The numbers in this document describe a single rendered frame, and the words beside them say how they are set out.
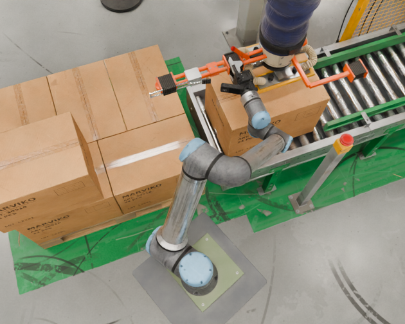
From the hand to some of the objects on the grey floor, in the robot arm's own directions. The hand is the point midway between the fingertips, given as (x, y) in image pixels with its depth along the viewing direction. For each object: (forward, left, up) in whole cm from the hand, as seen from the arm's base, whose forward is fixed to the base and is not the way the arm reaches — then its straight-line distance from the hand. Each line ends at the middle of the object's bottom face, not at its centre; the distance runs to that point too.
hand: (228, 64), depth 210 cm
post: (-58, -23, -128) cm, 142 cm away
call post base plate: (-58, -23, -128) cm, 142 cm away
